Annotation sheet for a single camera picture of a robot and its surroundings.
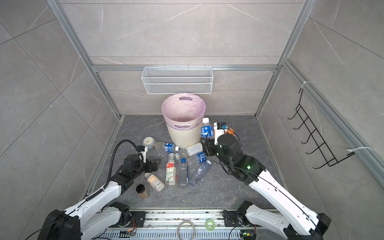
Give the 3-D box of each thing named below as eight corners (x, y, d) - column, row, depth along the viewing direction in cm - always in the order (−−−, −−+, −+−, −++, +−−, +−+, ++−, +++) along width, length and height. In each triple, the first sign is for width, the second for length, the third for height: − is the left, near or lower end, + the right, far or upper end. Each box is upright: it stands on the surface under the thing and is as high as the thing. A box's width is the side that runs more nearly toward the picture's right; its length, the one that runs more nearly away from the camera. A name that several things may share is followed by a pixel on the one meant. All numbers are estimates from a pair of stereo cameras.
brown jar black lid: (140, 198, 82) (134, 192, 74) (142, 190, 85) (136, 184, 77) (148, 198, 82) (143, 192, 74) (150, 190, 85) (145, 184, 77)
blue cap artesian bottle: (177, 186, 85) (176, 184, 82) (179, 160, 96) (178, 157, 93) (186, 186, 85) (186, 184, 82) (187, 160, 96) (187, 157, 93)
